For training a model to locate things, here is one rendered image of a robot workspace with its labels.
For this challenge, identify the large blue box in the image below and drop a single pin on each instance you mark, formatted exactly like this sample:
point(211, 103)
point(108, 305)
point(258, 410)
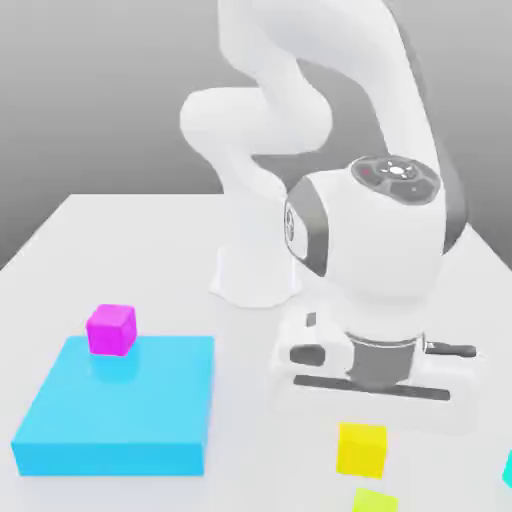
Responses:
point(116, 412)

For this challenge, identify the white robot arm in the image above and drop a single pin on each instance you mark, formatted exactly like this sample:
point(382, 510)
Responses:
point(372, 256)

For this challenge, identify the small magenta cube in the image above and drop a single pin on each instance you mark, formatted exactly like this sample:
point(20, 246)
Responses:
point(111, 330)

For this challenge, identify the small lime cube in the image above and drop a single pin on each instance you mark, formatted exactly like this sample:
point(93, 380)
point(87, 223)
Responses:
point(374, 502)

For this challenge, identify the small yellow cube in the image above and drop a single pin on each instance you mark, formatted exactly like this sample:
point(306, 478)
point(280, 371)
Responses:
point(361, 450)

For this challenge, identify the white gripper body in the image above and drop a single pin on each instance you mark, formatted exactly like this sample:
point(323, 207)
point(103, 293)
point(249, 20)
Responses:
point(372, 400)

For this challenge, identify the small cyan cube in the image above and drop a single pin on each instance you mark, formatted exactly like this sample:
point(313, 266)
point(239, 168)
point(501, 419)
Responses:
point(508, 470)

